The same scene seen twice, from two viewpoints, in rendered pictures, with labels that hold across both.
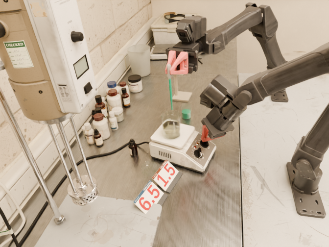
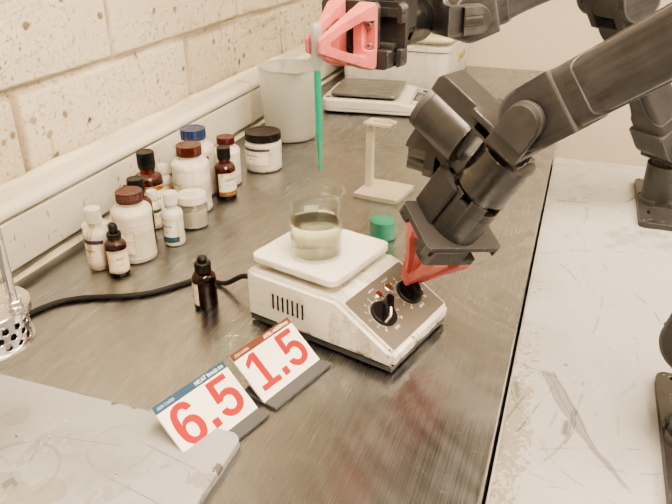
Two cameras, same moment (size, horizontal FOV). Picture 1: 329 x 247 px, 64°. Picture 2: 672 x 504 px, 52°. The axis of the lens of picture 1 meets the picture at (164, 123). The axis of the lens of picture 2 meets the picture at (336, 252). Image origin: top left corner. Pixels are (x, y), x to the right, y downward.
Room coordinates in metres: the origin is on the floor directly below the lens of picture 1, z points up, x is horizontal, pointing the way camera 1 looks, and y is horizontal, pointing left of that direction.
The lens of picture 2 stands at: (0.00, -0.10, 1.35)
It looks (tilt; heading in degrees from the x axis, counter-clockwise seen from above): 27 degrees down; 5
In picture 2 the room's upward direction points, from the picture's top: straight up
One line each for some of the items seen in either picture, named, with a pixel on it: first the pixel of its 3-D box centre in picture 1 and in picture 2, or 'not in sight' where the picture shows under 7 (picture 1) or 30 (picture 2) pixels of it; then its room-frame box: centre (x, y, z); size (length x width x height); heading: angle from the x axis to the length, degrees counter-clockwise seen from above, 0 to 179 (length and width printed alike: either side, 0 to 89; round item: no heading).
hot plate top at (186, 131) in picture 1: (173, 133); (321, 251); (0.72, -0.03, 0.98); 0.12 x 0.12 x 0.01; 60
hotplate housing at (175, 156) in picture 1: (180, 145); (339, 289); (0.70, -0.05, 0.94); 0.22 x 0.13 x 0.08; 60
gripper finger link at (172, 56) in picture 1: (176, 65); (344, 39); (0.73, -0.05, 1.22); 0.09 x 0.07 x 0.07; 149
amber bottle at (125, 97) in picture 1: (125, 97); (225, 172); (1.07, 0.17, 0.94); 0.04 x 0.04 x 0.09
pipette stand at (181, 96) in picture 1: (181, 85); (385, 157); (1.11, -0.10, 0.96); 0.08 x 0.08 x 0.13; 68
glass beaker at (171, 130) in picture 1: (172, 126); (318, 223); (0.70, -0.02, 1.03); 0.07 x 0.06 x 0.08; 58
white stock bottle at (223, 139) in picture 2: (124, 90); (227, 159); (1.14, 0.18, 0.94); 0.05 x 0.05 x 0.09
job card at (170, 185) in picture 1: (167, 175); (281, 361); (0.58, 0.00, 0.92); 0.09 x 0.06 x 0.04; 148
